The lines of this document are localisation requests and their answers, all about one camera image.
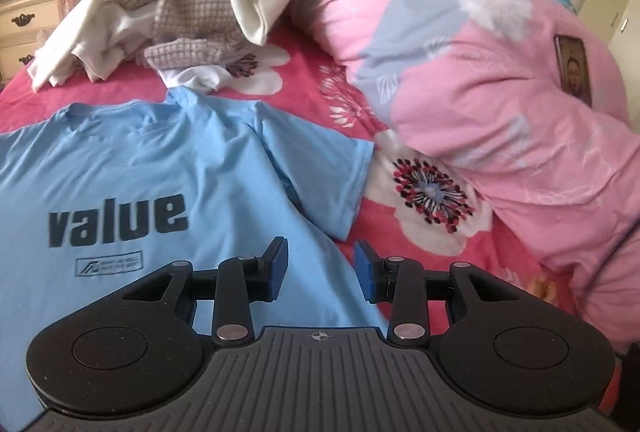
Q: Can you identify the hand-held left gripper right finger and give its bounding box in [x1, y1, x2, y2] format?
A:
[354, 239, 521, 347]

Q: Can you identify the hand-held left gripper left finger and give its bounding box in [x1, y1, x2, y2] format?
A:
[121, 236, 290, 347]

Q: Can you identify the light blue t-shirt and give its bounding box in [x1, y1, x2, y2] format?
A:
[0, 89, 391, 418]

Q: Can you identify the red floral blanket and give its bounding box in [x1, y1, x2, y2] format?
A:
[0, 19, 623, 418]

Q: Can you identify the pink floral quilt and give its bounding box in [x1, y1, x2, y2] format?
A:
[290, 0, 640, 353]

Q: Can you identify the checked knit garment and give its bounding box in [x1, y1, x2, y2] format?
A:
[120, 0, 246, 73]

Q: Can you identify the smartphone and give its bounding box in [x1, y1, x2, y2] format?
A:
[555, 34, 593, 108]

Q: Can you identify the cream nightstand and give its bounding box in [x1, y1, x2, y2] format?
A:
[0, 0, 96, 83]

